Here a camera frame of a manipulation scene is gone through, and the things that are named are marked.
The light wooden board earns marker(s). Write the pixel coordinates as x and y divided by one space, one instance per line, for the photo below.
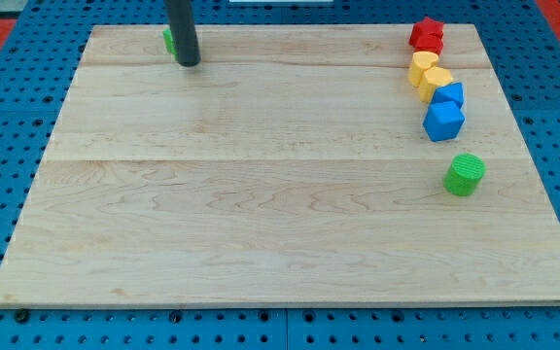
289 168

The red round block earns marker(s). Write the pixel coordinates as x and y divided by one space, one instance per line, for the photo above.
428 43

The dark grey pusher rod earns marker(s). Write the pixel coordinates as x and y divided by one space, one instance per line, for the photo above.
182 25

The green cylinder block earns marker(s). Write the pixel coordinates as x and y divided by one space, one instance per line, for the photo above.
464 174

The blue cube block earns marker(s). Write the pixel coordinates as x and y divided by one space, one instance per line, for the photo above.
443 121

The red star block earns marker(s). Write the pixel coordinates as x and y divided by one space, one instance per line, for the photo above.
427 26

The yellow heart block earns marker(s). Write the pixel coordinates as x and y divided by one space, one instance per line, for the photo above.
420 62

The green star block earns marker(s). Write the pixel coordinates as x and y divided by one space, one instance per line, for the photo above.
169 43

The blue pentagon block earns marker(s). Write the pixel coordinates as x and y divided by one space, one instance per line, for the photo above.
450 93

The yellow hexagon block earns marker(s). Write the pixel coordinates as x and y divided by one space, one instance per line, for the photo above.
431 79

